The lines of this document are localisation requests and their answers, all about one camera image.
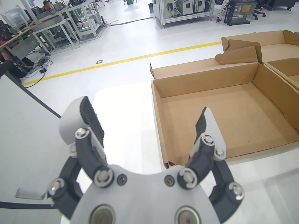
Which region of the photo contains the white partition panel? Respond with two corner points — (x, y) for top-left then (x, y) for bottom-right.
(0, 70), (61, 209)

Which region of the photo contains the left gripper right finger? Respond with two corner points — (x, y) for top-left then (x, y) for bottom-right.
(177, 106), (245, 224)

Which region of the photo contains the aluminium frame equipment rack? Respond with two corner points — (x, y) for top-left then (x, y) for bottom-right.
(150, 0), (219, 29)

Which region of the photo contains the grey floor cable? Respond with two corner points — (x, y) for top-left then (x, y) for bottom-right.
(102, 16), (161, 27)

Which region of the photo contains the white frame work table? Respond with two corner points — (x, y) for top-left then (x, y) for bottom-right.
(32, 0), (102, 49)

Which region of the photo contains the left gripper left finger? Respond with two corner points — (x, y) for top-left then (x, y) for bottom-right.
(47, 96), (115, 220)

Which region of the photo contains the shallow cardboard box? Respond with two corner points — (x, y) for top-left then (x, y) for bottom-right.
(149, 45), (299, 169)
(221, 30), (299, 89)

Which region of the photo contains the black office chair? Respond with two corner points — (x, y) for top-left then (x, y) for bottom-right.
(253, 7), (267, 21)

